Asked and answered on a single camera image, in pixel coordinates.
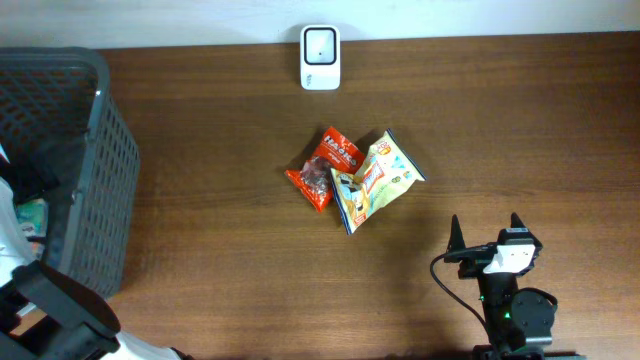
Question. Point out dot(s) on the white barcode scanner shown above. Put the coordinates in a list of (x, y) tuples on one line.
[(320, 57)]

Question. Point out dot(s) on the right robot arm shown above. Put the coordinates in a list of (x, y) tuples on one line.
[(517, 321)]

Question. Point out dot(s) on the green tissue pack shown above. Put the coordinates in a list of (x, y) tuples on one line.
[(32, 217)]

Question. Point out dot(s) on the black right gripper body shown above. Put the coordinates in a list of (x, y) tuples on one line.
[(475, 261)]

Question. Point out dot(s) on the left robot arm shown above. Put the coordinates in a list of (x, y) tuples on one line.
[(47, 315)]

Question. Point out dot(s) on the grey plastic basket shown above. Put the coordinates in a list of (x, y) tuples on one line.
[(57, 114)]

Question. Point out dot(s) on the red Hacks candy bag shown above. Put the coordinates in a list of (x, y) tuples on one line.
[(334, 151)]

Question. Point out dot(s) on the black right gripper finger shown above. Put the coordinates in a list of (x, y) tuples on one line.
[(516, 222), (456, 241)]

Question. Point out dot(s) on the yellow snack bag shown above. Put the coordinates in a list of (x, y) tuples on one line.
[(386, 173)]

